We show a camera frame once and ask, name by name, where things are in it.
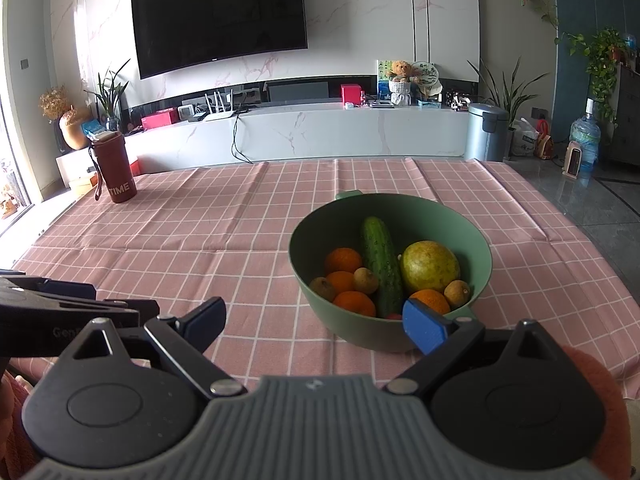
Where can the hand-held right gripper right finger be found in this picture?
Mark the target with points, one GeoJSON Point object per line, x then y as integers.
{"type": "Point", "coordinates": [427, 325]}

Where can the white router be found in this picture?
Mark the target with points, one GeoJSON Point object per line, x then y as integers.
{"type": "Point", "coordinates": [220, 112]}

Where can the small orange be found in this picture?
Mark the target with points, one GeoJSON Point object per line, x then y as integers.
{"type": "Point", "coordinates": [341, 281]}
{"type": "Point", "coordinates": [343, 260]}

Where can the green cucumber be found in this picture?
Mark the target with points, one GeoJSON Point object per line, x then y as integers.
{"type": "Point", "coordinates": [381, 260]}

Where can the white marble media cabinet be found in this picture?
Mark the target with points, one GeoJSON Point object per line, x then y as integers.
{"type": "Point", "coordinates": [325, 132]}

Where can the small beige heater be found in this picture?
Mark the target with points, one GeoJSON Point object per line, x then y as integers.
{"type": "Point", "coordinates": [575, 160]}

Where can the green colander bowl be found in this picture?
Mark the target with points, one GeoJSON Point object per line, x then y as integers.
{"type": "Point", "coordinates": [325, 230]}

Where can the dark small ornaments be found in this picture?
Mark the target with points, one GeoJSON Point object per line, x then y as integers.
{"type": "Point", "coordinates": [455, 101]}

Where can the brown teddy bear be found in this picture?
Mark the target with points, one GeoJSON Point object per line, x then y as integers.
{"type": "Point", "coordinates": [401, 82]}

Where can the green plant in glass vase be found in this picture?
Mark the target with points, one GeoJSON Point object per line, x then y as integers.
{"type": "Point", "coordinates": [107, 100]}

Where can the tall leafy potted plant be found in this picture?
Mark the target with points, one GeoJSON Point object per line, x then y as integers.
{"type": "Point", "coordinates": [505, 92]}

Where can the colourful painting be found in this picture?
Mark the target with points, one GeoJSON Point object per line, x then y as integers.
{"type": "Point", "coordinates": [382, 72]}

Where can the black television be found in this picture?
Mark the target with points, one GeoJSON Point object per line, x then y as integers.
{"type": "Point", "coordinates": [220, 15]}

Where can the blue water jug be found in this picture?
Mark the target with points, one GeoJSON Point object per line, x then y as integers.
{"type": "Point", "coordinates": [586, 135]}

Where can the brown vase with dried flowers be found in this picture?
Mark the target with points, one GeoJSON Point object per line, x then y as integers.
{"type": "Point", "coordinates": [70, 127]}

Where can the hanging ivy plant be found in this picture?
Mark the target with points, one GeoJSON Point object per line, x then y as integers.
{"type": "Point", "coordinates": [602, 57]}

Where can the brown kiwi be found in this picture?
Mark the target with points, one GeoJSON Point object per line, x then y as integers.
{"type": "Point", "coordinates": [366, 280]}
{"type": "Point", "coordinates": [457, 292]}
{"type": "Point", "coordinates": [322, 287]}

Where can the yellow-green round fruit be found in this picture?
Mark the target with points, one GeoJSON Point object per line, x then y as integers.
{"type": "Point", "coordinates": [430, 266]}

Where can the small white device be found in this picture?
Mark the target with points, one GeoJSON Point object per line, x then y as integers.
{"type": "Point", "coordinates": [189, 112]}

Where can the round decorated fan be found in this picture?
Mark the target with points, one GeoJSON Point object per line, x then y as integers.
{"type": "Point", "coordinates": [429, 74]}

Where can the blue tissue pack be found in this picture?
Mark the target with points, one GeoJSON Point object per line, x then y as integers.
{"type": "Point", "coordinates": [95, 129]}

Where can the flat red gift box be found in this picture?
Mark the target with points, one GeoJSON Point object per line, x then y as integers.
{"type": "Point", "coordinates": [160, 119]}

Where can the small red fruit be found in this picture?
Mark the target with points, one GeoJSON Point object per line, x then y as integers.
{"type": "Point", "coordinates": [394, 316]}

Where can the black flat panel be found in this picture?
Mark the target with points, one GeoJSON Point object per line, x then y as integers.
{"type": "Point", "coordinates": [297, 91]}

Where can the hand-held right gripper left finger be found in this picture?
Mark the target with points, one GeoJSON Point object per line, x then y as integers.
{"type": "Point", "coordinates": [205, 320]}

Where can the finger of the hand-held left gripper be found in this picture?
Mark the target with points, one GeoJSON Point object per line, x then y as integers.
{"type": "Point", "coordinates": [55, 290]}
{"type": "Point", "coordinates": [125, 309]}

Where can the red bag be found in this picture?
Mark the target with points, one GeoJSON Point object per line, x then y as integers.
{"type": "Point", "coordinates": [543, 142]}

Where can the square red box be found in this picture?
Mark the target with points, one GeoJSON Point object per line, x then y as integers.
{"type": "Point", "coordinates": [352, 95]}

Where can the pink checked tablecloth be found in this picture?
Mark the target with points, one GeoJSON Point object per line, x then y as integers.
{"type": "Point", "coordinates": [200, 220]}

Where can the grey pedal trash bin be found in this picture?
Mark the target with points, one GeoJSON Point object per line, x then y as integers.
{"type": "Point", "coordinates": [487, 132]}

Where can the dark red water bottle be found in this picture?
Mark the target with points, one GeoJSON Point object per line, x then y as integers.
{"type": "Point", "coordinates": [114, 172]}

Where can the white plastic bag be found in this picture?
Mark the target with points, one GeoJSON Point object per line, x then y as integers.
{"type": "Point", "coordinates": [525, 141]}

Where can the red box with white label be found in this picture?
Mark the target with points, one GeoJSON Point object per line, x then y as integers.
{"type": "Point", "coordinates": [136, 167]}

